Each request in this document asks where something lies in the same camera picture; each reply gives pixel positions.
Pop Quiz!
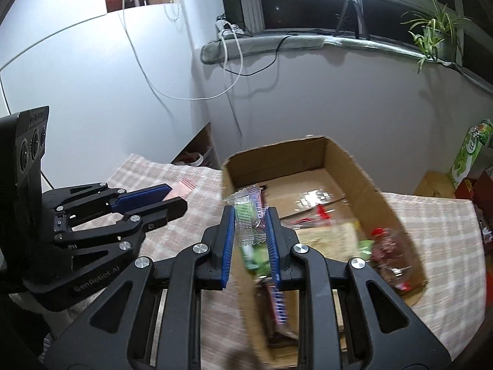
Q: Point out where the pink small packet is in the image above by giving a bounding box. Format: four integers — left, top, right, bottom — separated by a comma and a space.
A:
163, 178, 196, 200

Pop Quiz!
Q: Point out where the potted spider plant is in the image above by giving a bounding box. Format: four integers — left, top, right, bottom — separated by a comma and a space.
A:
402, 0, 476, 74

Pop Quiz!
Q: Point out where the cardboard box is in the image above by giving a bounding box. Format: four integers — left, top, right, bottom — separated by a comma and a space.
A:
222, 137, 450, 369

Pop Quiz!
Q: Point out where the black tripod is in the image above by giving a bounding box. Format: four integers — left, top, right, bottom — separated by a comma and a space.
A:
334, 0, 370, 40

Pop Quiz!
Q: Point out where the red dates clear bag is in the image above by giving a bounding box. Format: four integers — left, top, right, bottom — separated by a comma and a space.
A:
370, 227, 414, 296

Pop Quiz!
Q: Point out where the white power strip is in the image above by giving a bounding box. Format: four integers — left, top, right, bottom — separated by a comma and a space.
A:
216, 19, 246, 39

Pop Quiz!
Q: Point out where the green snack packet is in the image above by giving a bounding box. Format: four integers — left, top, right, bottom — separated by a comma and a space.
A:
358, 240, 374, 261

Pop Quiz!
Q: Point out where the green snack carton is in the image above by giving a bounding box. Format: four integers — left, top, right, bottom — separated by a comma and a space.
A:
448, 119, 492, 190

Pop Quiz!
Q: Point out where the packaged sliced bread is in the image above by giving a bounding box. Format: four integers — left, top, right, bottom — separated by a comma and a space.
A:
296, 220, 363, 262

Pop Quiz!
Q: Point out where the clear green candy packet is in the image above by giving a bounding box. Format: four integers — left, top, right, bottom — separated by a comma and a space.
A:
224, 185, 271, 279

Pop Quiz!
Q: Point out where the black cable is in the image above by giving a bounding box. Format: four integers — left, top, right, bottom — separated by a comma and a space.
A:
223, 34, 293, 77

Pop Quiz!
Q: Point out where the red box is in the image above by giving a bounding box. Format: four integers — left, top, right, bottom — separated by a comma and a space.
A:
454, 171, 493, 219

